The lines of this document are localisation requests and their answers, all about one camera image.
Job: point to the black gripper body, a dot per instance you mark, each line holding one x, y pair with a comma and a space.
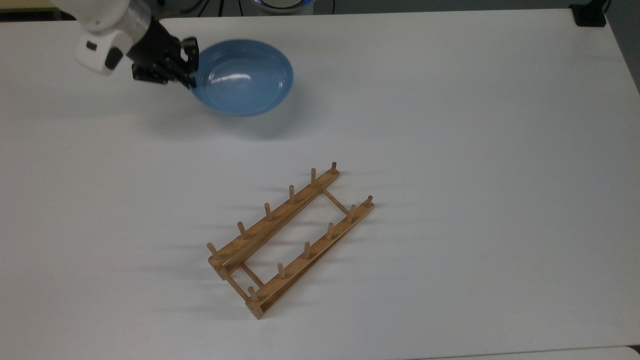
156, 55

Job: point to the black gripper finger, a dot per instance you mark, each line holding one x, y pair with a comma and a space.
186, 80
190, 52

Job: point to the blue round plate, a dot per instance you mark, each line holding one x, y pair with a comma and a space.
245, 80

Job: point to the white blue-lit robot base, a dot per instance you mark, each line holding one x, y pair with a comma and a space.
282, 4

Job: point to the wooden plate rack with pegs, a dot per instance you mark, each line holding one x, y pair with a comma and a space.
272, 225

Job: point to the light wooden desk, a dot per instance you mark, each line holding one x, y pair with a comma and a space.
25, 4

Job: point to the black table clamp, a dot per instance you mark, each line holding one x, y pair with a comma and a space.
589, 15

